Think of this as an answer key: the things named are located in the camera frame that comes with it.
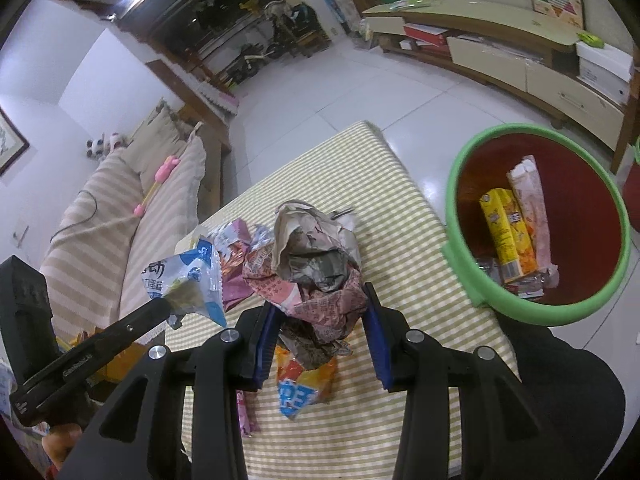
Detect pink foil wrapper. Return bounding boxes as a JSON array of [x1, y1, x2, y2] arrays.
[[236, 390, 258, 438]]

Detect dark brown cigarette pack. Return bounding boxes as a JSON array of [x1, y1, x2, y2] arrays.
[[474, 257, 547, 302]]

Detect orange chip bag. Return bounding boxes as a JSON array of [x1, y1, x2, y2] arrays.
[[274, 346, 337, 419]]

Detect blue white snack wrapper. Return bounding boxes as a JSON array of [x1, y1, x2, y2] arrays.
[[141, 237, 227, 330]]

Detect yellow iced tea carton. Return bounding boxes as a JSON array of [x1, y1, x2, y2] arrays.
[[480, 188, 537, 283]]

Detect pink newspaper ball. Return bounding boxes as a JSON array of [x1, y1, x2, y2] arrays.
[[243, 200, 367, 370]]

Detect purple swirl snack bag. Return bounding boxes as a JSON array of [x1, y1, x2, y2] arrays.
[[208, 218, 273, 312]]

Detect person's hand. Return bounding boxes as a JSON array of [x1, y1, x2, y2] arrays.
[[41, 424, 82, 470]]

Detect checkered yellow tablecloth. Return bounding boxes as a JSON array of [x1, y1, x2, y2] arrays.
[[162, 120, 522, 480]]

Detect striped beige sofa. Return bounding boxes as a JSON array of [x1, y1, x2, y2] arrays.
[[40, 108, 222, 341]]

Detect large red green-rimmed bin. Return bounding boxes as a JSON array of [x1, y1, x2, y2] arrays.
[[442, 124, 630, 326]]

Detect plush toy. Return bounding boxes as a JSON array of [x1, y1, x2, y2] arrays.
[[86, 133, 126, 160]]

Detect pink toy wand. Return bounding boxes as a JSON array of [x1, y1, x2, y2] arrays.
[[134, 155, 180, 218]]

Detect beige sofa cushion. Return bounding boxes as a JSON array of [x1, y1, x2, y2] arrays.
[[120, 107, 186, 194]]

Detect small red green-rimmed bin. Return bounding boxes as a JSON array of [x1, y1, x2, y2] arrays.
[[622, 138, 640, 232]]

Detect white shoe box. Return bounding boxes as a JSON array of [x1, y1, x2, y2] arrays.
[[576, 41, 634, 105]]

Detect wooden TV cabinet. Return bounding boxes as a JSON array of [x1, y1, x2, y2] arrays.
[[363, 0, 634, 171]]

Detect white balance bike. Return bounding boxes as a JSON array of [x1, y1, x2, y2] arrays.
[[233, 51, 278, 84]]

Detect red folder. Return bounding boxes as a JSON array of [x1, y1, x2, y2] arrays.
[[404, 23, 448, 47]]

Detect small green box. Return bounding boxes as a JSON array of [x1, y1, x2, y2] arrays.
[[577, 32, 605, 49]]

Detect framed wall picture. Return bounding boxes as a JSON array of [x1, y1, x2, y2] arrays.
[[0, 110, 29, 176]]

